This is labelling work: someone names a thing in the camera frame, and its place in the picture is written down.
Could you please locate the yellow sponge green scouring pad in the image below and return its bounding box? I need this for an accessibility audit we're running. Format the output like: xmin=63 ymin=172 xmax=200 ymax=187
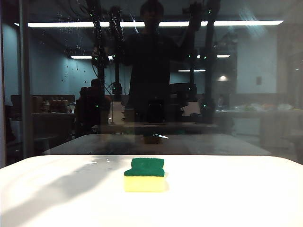
xmin=123 ymin=157 xmax=166 ymax=193

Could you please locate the large glass window pane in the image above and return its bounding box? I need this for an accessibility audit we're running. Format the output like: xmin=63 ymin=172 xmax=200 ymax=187
xmin=0 ymin=0 xmax=303 ymax=166

